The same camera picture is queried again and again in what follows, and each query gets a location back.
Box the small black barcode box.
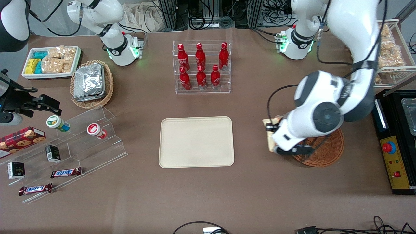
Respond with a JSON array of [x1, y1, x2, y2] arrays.
[[45, 145, 61, 163]]

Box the black box with white side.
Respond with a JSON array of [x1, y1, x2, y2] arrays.
[[7, 162, 26, 180]]

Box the beige cloth bag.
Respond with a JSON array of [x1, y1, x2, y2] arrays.
[[123, 3, 163, 33]]

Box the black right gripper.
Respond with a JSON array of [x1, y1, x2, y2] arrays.
[[0, 76, 61, 117]]

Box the yellow snack packet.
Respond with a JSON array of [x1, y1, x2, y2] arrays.
[[25, 58, 40, 74]]

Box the black looped floor cable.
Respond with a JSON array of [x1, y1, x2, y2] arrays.
[[172, 221, 229, 234]]

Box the clear acrylic bottle rack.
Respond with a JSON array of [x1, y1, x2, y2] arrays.
[[172, 40, 232, 95]]

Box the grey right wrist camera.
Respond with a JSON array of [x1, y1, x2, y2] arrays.
[[0, 111, 23, 126]]

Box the foil wrapped packet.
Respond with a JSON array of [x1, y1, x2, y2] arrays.
[[73, 93, 106, 102], [75, 64, 104, 97]]

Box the black yellow control box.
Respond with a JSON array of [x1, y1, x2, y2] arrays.
[[372, 89, 416, 195]]

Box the brown wicker basket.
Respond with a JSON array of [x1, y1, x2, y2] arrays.
[[291, 127, 345, 168]]

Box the red lid yogurt cup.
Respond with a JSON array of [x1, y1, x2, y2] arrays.
[[87, 123, 108, 139]]

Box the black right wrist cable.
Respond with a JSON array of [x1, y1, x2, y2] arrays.
[[0, 69, 39, 95]]

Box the triangle sandwich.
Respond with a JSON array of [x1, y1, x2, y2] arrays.
[[263, 116, 282, 153]]

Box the black tangled floor cable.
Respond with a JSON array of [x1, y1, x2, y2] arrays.
[[317, 216, 416, 234]]

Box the red cola bottle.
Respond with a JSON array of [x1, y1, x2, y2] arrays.
[[218, 42, 229, 70], [179, 67, 191, 91], [195, 43, 206, 69], [177, 43, 190, 70], [196, 65, 207, 90], [211, 64, 221, 89]]

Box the cream plastic serving tray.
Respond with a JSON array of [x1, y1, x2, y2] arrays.
[[159, 116, 235, 169]]

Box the light wicker basket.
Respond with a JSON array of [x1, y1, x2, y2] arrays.
[[70, 60, 114, 109]]

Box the aluminium frame post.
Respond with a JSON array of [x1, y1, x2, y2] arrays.
[[158, 0, 177, 31], [249, 0, 262, 28]]

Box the clear bag of fried snacks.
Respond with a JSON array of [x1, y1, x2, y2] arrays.
[[379, 54, 406, 70], [380, 24, 394, 41], [379, 39, 400, 54]]

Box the red tartan cookie box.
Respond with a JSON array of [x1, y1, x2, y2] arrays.
[[0, 127, 46, 159]]

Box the clear plastic container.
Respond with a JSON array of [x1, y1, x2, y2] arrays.
[[401, 97, 416, 137]]

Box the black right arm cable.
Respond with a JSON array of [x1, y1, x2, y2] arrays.
[[29, 0, 82, 37]]

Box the Snickers chocolate bar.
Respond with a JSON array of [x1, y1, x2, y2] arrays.
[[50, 167, 82, 179], [19, 183, 53, 196]]

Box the yellow control panel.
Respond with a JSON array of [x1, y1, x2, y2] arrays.
[[380, 136, 411, 190]]

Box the white wire rack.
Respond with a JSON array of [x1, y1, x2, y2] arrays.
[[372, 19, 416, 88]]

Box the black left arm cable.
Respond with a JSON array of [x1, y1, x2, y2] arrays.
[[267, 84, 301, 130]]

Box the clear acrylic stepped shelf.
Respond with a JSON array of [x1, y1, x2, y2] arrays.
[[6, 106, 128, 204]]

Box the red emergency stop button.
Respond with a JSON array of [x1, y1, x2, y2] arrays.
[[383, 141, 397, 155]]

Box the white rectangular snack bin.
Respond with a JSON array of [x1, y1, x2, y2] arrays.
[[22, 45, 82, 80]]

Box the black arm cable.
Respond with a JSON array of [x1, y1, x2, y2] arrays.
[[267, 84, 301, 130], [29, 0, 82, 37]]

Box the green lid sunflower cup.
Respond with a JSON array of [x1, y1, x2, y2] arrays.
[[46, 115, 70, 133]]

